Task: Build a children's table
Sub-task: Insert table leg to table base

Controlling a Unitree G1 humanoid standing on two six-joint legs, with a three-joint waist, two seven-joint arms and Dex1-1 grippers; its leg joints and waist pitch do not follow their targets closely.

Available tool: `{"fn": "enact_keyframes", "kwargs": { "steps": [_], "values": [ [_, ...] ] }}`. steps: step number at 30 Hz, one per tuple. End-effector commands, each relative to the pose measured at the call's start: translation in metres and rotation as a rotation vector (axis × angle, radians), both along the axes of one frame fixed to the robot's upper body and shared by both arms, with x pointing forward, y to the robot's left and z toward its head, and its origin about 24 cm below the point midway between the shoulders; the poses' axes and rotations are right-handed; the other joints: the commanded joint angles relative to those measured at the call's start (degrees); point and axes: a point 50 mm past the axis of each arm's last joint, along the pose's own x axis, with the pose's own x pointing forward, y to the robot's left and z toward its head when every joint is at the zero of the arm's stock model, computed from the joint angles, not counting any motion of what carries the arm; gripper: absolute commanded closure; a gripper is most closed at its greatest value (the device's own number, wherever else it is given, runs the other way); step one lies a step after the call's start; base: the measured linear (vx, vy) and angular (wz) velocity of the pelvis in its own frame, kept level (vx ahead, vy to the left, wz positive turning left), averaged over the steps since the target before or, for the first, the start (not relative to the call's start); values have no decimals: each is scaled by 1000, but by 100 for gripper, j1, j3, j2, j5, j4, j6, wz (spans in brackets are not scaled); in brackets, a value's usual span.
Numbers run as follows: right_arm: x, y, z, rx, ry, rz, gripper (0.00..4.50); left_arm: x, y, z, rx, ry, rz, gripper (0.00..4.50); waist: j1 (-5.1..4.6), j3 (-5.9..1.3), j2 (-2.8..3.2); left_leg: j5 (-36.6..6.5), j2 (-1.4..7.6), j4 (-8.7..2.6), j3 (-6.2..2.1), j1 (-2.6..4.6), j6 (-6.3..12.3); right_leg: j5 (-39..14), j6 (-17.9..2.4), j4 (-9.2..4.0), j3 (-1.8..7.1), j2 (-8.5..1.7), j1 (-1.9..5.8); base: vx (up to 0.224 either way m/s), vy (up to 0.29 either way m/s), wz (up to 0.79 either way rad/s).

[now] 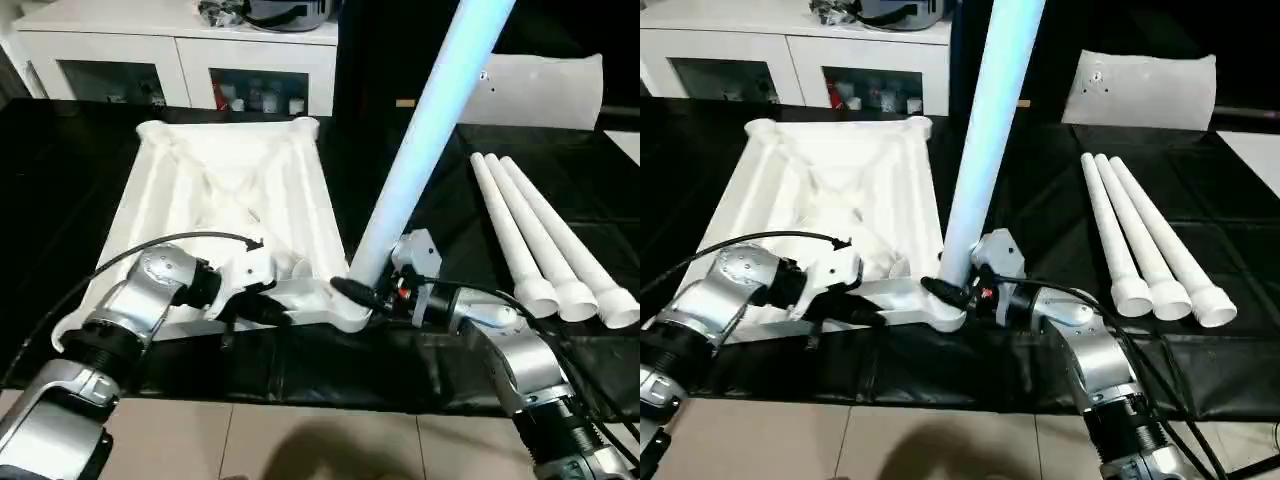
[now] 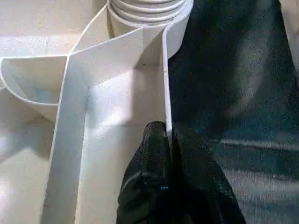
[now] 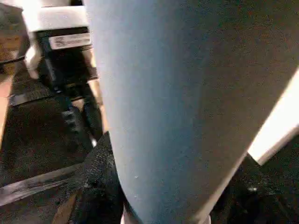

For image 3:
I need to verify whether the white plastic table top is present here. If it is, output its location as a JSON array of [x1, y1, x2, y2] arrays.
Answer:
[[247, 69, 299, 167]]

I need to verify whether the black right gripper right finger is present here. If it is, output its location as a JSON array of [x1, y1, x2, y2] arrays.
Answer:
[[211, 152, 299, 224]]

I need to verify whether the black table mat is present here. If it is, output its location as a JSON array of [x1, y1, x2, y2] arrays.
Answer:
[[0, 77, 299, 224]]

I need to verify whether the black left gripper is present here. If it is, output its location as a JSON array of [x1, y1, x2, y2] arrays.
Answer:
[[35, 26, 104, 146]]

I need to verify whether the white plastic table leg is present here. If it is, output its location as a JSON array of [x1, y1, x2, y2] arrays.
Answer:
[[83, 0, 299, 224]]

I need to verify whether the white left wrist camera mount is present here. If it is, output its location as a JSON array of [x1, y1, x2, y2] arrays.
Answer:
[[21, 0, 91, 33]]

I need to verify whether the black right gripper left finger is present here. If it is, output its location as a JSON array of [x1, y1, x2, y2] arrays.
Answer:
[[77, 131, 126, 224]]

